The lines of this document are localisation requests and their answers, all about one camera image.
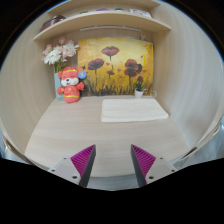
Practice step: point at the pink and white flower bouquet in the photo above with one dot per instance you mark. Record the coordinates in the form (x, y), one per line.
(60, 53)

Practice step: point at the wooden shelf with items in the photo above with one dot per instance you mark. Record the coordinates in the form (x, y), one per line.
(100, 20)

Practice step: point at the red plush toy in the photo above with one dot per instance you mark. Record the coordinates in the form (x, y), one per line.
(70, 90)

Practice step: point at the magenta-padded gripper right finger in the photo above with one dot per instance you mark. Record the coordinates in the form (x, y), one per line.
(156, 168)

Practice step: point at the yellow poppy flower painting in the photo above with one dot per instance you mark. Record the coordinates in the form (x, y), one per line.
(116, 73)

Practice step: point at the small potted green plant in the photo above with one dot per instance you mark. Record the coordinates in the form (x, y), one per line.
(138, 92)

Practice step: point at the cream white towel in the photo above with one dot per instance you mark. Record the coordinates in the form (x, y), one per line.
(133, 110)

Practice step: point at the light blue vase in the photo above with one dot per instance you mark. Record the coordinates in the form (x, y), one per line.
(57, 83)

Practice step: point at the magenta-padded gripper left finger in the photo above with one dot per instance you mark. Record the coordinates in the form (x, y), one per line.
(68, 168)

